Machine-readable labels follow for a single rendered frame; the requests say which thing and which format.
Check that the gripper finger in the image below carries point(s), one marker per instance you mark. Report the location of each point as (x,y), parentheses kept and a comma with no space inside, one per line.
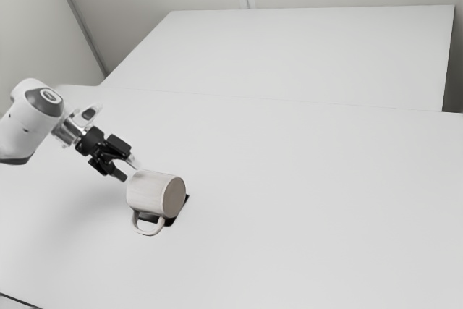
(105,166)
(118,146)

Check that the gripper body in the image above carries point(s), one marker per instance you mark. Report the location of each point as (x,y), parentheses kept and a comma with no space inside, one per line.
(92,141)

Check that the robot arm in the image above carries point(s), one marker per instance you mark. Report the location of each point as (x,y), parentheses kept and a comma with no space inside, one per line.
(27,124)

